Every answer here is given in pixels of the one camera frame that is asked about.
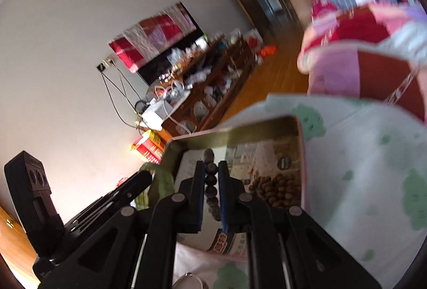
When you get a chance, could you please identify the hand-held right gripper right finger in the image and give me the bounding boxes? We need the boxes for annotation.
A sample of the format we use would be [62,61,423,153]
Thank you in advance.
[218,160,381,289]

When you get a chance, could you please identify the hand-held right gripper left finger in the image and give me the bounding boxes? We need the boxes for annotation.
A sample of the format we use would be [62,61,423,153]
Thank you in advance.
[42,160,205,289]

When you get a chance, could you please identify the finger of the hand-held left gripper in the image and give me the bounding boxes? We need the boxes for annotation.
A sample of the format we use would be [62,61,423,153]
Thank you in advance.
[64,191,137,255]
[113,171,155,199]

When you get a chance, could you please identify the dark bead bracelet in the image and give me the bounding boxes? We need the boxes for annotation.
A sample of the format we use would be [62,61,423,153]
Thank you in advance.
[203,148,221,222]

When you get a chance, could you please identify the pink tin box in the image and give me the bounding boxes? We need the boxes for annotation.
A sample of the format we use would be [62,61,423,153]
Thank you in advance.
[152,116,306,263]

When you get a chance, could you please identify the silver ring with stone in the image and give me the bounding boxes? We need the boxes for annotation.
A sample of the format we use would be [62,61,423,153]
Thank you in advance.
[180,272,205,289]

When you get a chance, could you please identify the red yellow carton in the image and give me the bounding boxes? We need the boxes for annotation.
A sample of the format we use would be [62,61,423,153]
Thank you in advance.
[130,130,167,165]

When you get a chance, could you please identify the white box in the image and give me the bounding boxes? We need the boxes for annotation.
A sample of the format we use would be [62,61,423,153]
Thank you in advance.
[142,101,175,130]

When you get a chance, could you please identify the black television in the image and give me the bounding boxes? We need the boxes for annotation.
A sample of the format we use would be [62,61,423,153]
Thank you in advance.
[137,2,205,87]

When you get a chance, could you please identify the dark wooden cabinet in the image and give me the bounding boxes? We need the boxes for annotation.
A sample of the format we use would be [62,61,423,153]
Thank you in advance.
[140,37,265,143]

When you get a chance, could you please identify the white tablecloth with green prints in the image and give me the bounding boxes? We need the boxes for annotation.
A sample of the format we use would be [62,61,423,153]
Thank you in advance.
[135,94,427,289]

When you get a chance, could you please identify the pile of small household things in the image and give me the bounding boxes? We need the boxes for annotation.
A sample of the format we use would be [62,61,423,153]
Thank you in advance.
[166,30,264,91]

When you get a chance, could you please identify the red white television cover cloth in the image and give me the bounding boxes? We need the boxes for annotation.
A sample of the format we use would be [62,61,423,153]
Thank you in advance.
[108,2,197,74]

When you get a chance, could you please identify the brown bead bracelet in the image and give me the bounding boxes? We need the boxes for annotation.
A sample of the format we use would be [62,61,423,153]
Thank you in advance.
[248,172,302,210]

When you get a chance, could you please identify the black cables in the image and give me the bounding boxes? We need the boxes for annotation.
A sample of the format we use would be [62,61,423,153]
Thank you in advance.
[99,66,148,127]

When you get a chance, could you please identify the white cable bundle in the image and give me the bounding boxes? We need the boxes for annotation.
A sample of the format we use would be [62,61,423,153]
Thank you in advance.
[146,80,188,103]

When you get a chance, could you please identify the wall socket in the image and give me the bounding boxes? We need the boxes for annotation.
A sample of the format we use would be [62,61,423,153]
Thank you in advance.
[97,57,114,72]

